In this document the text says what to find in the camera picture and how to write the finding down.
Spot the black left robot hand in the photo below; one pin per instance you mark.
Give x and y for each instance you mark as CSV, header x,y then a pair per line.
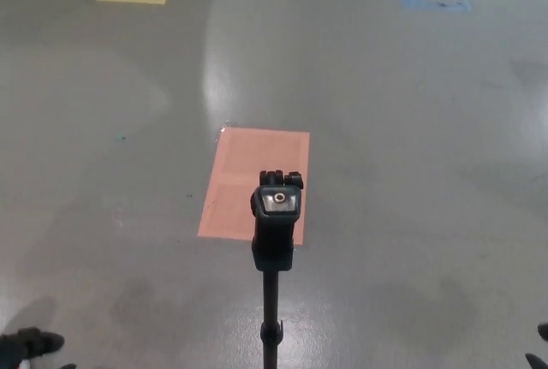
x,y
30,341

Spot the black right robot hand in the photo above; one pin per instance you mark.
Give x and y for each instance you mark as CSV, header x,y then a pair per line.
x,y
546,360

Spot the orange floor tape patch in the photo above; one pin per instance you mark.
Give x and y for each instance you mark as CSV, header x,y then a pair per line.
x,y
233,198

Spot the black phone stand tripod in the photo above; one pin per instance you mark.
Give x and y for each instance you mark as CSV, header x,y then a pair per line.
x,y
274,240

